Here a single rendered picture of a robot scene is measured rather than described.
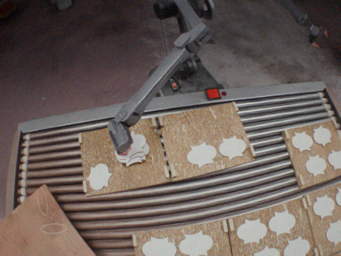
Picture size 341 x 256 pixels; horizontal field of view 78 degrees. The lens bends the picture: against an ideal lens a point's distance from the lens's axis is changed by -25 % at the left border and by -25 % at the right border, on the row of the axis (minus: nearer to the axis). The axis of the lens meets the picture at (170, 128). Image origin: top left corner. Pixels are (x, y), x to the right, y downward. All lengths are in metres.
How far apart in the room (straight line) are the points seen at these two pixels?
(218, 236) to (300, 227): 0.41
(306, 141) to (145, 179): 0.87
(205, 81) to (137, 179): 1.44
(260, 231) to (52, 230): 0.92
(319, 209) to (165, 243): 0.77
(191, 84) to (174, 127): 1.10
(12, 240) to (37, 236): 0.15
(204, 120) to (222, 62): 1.71
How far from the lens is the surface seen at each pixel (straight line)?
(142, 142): 1.25
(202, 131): 1.33
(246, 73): 2.96
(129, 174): 1.25
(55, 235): 1.17
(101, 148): 1.34
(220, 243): 1.16
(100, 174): 1.27
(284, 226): 1.24
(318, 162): 1.44
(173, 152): 1.28
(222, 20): 3.71
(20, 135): 1.61
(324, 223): 1.36
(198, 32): 1.05
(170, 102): 1.45
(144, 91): 1.04
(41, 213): 1.22
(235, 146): 1.30
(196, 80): 2.44
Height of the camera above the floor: 2.08
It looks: 58 degrees down
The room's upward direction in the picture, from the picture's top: 3 degrees counter-clockwise
